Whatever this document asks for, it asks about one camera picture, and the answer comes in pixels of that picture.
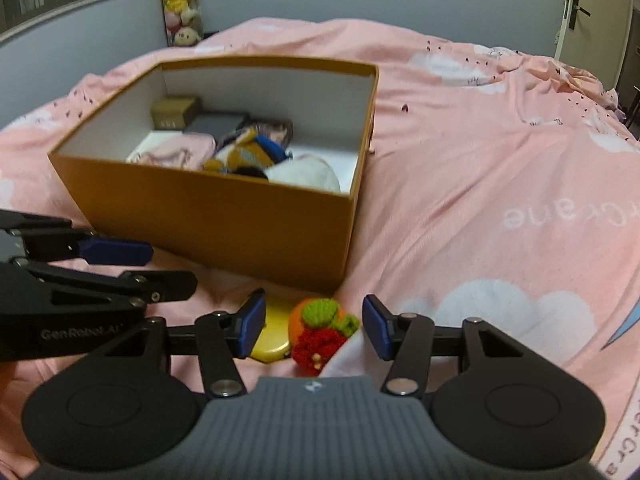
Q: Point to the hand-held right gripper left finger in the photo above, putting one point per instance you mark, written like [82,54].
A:
[251,324]

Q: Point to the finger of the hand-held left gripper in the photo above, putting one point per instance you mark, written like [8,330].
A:
[165,285]
[117,251]

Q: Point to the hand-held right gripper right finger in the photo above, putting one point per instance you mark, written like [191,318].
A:
[377,327]

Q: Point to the yellow round case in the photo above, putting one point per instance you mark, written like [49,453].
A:
[272,340]

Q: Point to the knitted red strawberry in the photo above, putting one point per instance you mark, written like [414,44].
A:
[320,347]

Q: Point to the knitted orange fruit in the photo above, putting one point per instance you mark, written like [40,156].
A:
[312,312]

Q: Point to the orange cardboard box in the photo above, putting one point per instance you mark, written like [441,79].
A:
[215,220]

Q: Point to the yellow and blue knitted doll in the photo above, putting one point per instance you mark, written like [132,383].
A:
[250,155]

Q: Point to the white plush toy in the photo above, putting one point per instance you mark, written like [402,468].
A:
[305,175]

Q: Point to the black square box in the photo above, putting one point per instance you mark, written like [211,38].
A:
[215,124]

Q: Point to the patterned cloth pouch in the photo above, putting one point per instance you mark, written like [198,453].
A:
[272,132]

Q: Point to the white cloth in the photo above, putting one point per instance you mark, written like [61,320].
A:
[350,362]

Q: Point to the small brown box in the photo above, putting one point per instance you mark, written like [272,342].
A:
[172,112]

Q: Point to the pink cloud-print bedsheet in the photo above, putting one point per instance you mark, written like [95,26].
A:
[475,185]

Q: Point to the white door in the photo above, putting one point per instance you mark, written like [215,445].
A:
[600,20]

